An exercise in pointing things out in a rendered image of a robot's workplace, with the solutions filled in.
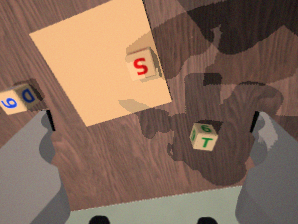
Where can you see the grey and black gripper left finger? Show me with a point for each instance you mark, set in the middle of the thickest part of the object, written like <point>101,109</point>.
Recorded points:
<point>31,188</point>

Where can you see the peach mat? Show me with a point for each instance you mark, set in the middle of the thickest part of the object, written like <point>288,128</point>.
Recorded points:
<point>87,52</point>

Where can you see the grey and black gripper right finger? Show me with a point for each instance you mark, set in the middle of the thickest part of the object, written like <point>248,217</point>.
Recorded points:
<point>269,194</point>

